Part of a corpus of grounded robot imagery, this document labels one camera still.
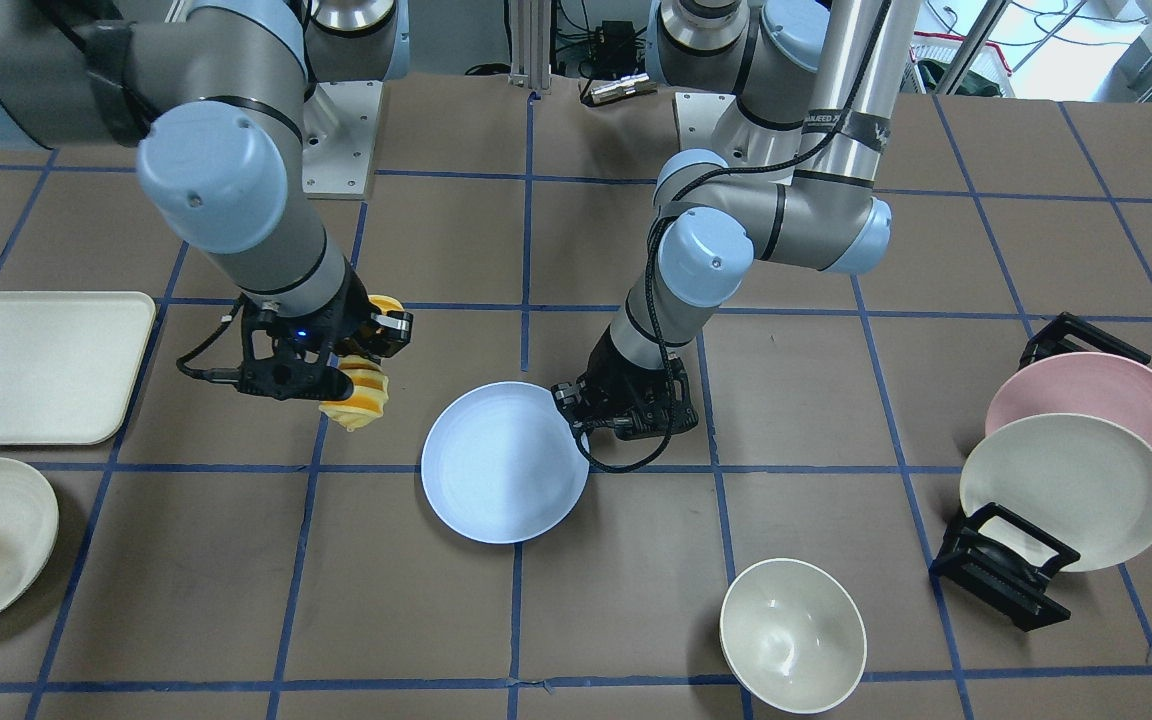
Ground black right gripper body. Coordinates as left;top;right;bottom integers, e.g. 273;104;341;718
234;270;414;401

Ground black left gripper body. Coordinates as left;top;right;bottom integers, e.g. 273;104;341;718
550;334;699;441

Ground spiral yellow bread roll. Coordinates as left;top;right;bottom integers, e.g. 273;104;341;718
317;341;389;432

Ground blue plate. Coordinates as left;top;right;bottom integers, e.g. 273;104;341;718
420;381;590;544

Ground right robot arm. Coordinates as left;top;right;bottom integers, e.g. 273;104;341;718
0;1;412;406

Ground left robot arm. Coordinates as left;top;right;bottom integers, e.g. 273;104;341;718
552;1;919;441

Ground black plate rack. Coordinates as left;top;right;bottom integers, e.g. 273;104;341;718
931;313;1152;632

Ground pink plate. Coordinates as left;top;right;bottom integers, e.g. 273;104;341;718
984;353;1152;447

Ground cream plate in rack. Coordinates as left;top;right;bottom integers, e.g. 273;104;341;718
958;414;1152;571

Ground white rectangular tray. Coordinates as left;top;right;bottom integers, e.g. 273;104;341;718
0;291;157;446

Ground white bowl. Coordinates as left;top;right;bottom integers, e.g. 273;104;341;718
719;559;867;714

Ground silver cylindrical connector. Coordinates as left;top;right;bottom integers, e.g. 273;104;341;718
579;73;659;108

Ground red white basket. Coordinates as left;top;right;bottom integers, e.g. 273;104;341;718
911;30;1017;98

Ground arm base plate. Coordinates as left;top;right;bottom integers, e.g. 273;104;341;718
673;91;735;154
302;79;384;200

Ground aluminium frame post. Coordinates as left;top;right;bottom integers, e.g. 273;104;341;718
506;1;556;97

